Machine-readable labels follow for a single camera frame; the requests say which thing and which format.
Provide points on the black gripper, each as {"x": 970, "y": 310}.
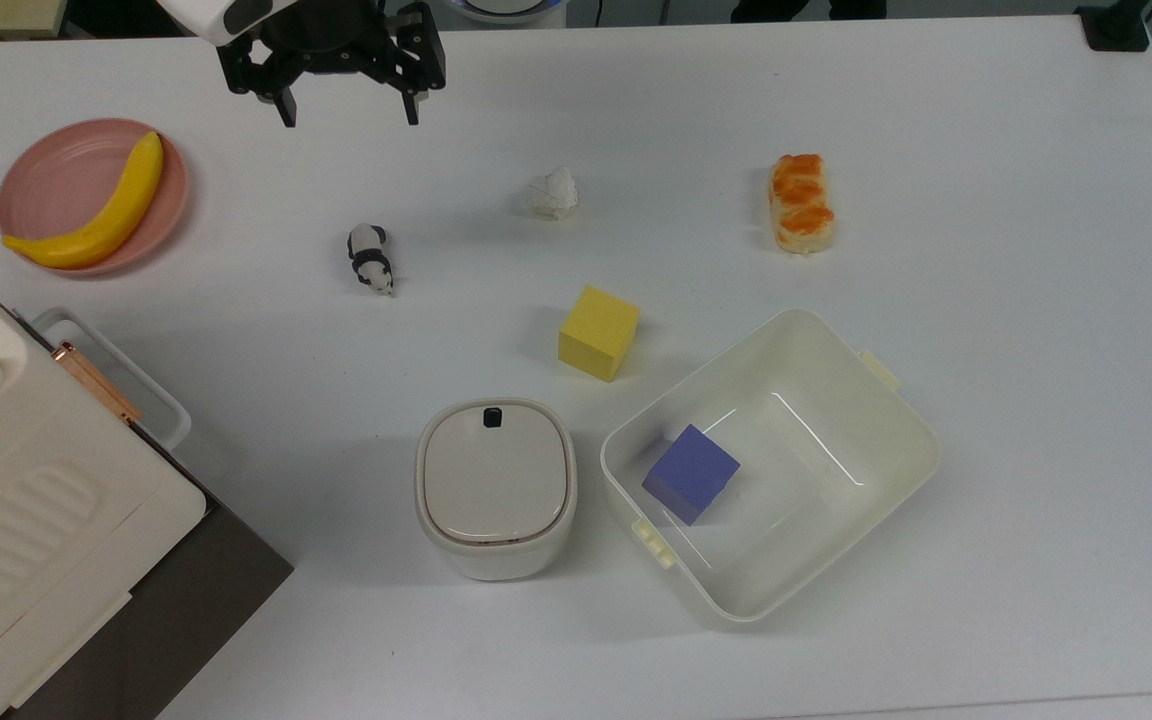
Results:
{"x": 321, "y": 42}

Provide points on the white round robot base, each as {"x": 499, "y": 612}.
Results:
{"x": 504, "y": 8}

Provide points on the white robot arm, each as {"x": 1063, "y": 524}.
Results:
{"x": 221, "y": 15}

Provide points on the glazed bread loaf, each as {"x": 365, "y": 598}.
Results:
{"x": 801, "y": 203}

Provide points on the cream plastic basket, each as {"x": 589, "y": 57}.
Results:
{"x": 836, "y": 470}

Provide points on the panda toy figure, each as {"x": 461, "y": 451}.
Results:
{"x": 370, "y": 259}

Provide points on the crumpled white tissue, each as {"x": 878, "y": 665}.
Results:
{"x": 553, "y": 194}

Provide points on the yellow banana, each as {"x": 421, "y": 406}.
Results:
{"x": 111, "y": 215}

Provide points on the pink plate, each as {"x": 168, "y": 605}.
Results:
{"x": 61, "y": 180}

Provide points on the yellow cube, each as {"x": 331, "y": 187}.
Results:
{"x": 597, "y": 333}

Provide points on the white lidded container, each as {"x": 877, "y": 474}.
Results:
{"x": 495, "y": 488}

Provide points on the purple cube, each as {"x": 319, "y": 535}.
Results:
{"x": 690, "y": 474}

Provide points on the white appliance with open door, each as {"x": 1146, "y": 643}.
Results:
{"x": 26, "y": 500}

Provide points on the black clamp mount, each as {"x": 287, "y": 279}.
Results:
{"x": 1116, "y": 25}

